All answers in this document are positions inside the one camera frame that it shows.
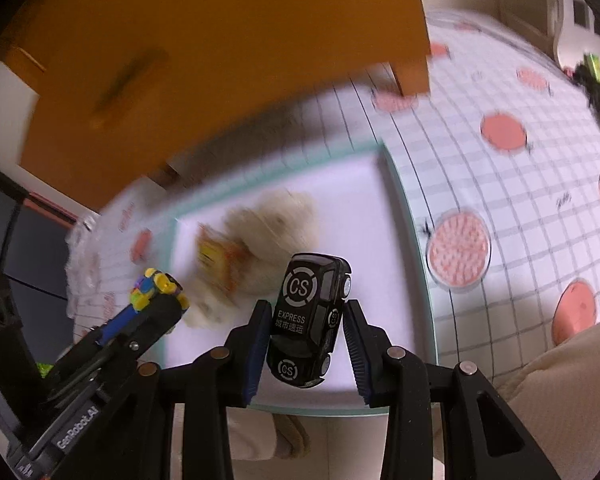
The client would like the white lace cloth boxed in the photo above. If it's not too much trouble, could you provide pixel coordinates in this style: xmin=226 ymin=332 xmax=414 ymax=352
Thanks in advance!
xmin=185 ymin=187 xmax=319 ymax=332

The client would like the person's cream ribbed clothing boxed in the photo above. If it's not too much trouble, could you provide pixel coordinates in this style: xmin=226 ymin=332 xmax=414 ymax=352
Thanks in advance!
xmin=225 ymin=317 xmax=600 ymax=480

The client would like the black toy car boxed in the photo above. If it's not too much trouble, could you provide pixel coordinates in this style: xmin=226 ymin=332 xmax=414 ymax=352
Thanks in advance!
xmin=266 ymin=252 xmax=353 ymax=389

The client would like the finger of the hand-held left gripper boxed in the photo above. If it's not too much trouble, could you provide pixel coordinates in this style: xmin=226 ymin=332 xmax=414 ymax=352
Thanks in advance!
xmin=96 ymin=304 xmax=146 ymax=347
xmin=107 ymin=294 xmax=182 ymax=361

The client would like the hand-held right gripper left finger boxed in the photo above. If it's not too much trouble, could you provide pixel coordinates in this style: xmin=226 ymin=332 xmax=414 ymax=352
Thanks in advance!
xmin=97 ymin=300 xmax=273 ymax=480

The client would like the wooden nightstand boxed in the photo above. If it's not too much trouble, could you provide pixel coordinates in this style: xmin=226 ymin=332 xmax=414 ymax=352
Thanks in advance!
xmin=0 ymin=0 xmax=432 ymax=187

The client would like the green box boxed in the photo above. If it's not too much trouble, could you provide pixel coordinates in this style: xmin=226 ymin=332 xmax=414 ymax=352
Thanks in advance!
xmin=582 ymin=52 xmax=600 ymax=86

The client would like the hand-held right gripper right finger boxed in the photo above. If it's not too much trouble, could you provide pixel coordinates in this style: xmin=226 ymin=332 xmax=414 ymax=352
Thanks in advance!
xmin=342 ymin=300 xmax=561 ymax=480

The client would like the white tray with teal rim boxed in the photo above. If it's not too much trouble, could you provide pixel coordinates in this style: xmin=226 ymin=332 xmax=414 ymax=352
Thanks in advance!
xmin=162 ymin=142 xmax=438 ymax=417

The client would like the clear plastic bag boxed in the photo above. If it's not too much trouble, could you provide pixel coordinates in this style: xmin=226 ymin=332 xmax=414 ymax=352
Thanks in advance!
xmin=65 ymin=210 xmax=102 ymax=311

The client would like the dark grey panel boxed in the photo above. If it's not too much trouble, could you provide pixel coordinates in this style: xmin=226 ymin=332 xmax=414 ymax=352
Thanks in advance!
xmin=0 ymin=155 xmax=81 ymax=343

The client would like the yellow orange snack packet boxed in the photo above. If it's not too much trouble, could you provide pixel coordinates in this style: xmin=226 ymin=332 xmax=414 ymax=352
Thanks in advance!
xmin=195 ymin=225 xmax=253 ymax=292

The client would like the wooden nightstand drawer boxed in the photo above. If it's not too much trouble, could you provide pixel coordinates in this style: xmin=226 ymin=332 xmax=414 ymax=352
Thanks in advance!
xmin=30 ymin=10 xmax=396 ymax=177

